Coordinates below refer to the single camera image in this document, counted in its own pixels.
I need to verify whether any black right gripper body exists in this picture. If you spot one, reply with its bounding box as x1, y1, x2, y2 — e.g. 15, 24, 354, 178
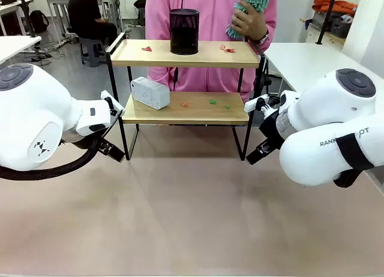
259, 107, 286, 153

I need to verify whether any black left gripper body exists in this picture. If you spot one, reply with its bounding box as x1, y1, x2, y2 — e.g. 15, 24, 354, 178
89, 133, 106, 151

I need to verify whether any white power strip block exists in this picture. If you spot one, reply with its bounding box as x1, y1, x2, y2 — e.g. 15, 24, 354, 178
130, 76, 171, 111

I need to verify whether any two-tier wooden metal shelf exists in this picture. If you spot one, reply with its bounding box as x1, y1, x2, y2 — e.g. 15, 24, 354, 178
105, 32, 266, 162

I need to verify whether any person's left hand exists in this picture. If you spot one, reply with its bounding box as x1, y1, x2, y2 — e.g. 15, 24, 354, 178
230, 7, 269, 42

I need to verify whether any large white side table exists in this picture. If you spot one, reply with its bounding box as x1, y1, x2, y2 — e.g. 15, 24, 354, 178
263, 42, 384, 92

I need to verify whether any black wrist watch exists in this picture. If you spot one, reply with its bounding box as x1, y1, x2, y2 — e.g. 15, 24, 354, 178
256, 29, 271, 46

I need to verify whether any grey plastic stool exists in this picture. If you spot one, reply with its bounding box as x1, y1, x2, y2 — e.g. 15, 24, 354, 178
78, 37, 107, 68

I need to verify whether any grey storage crate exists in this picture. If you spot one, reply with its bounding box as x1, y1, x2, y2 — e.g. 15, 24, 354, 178
329, 15, 352, 38

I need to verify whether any black stand pole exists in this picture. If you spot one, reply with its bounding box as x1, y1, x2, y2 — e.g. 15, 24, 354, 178
314, 0, 339, 46
18, 0, 41, 40

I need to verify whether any seated person in black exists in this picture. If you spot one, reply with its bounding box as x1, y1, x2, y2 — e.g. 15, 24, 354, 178
67, 0, 119, 40

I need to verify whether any black mesh pen holder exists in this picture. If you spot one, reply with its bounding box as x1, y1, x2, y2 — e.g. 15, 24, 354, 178
169, 8, 200, 56

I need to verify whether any black backpack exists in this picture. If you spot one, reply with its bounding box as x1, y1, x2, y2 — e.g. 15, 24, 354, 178
29, 10, 50, 34

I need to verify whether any person in pink jacket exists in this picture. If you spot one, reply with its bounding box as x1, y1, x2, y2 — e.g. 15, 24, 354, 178
145, 0, 278, 103

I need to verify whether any orange cloth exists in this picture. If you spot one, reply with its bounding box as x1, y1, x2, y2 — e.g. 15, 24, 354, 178
311, 0, 359, 16

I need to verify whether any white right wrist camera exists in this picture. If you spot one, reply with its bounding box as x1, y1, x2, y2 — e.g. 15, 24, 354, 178
244, 94, 269, 113

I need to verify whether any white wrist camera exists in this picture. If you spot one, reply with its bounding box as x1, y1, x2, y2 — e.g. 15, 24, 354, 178
100, 90, 126, 118
244, 94, 269, 113

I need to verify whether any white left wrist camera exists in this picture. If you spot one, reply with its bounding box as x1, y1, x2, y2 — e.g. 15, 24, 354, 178
100, 90, 126, 118

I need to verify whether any black left arm cable sleeve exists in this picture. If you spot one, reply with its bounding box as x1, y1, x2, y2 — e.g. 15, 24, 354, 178
0, 137, 102, 182

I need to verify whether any black arm cable sleeve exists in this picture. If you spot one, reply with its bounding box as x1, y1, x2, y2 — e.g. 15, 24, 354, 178
0, 137, 102, 182
332, 168, 365, 188

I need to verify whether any black strap on right arm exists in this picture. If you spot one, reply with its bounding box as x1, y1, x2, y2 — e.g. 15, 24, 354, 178
335, 133, 374, 171

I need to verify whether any black right arm cable sleeve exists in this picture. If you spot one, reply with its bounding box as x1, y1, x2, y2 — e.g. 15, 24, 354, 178
332, 168, 365, 188

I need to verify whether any black floor cable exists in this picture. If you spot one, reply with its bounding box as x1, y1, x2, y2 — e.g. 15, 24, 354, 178
29, 44, 62, 68

